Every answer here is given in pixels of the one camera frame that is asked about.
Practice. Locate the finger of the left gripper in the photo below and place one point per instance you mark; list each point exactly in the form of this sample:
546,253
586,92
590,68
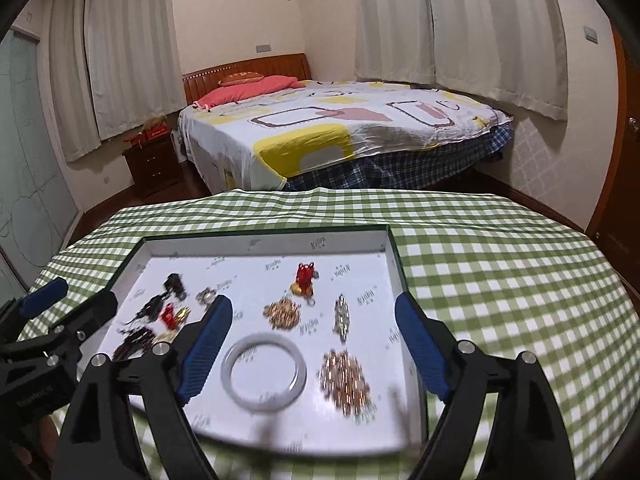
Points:
76,327
42,299

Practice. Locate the white wall switch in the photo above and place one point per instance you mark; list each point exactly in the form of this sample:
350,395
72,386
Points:
591,35

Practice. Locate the wooden headboard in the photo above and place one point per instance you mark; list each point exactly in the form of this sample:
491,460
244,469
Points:
201,82

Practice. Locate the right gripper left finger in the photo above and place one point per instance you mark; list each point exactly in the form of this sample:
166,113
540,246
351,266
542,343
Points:
98,438

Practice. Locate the frosted glass wardrobe door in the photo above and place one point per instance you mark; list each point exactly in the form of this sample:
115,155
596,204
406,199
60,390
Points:
37,209

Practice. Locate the red bead gold charm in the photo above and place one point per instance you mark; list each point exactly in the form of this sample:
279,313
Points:
174,318

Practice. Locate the green white jewelry tray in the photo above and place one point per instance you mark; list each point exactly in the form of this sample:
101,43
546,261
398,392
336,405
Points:
313,363

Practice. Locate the brown wooden door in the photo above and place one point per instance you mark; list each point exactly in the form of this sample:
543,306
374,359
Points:
614,225

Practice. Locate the right white curtain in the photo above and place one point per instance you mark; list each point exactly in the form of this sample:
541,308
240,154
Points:
507,51

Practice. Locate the green checked tablecloth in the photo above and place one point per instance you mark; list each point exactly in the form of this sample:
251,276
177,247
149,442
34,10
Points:
494,271

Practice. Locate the white curtain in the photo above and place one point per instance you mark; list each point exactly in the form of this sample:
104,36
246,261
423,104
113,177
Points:
507,51
112,65

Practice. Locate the dark wooden nightstand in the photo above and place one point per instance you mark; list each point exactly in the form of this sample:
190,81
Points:
153,165

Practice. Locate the bed with patterned sheet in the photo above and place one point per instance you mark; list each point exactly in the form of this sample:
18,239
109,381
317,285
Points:
342,135

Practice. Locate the pink pillow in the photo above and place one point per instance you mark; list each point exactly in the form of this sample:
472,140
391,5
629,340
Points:
242,92

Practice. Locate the left white curtain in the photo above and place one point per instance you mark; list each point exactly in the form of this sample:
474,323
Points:
112,65

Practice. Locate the pale jade bangle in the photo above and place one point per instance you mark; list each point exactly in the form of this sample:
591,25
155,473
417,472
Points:
263,373

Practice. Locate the orange patterned pillow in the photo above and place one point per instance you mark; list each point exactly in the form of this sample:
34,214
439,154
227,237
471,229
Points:
240,78

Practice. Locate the red knot gold pendant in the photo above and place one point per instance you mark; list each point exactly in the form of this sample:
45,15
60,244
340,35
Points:
303,285

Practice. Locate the red boxes on nightstand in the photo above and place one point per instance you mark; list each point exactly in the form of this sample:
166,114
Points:
151,129

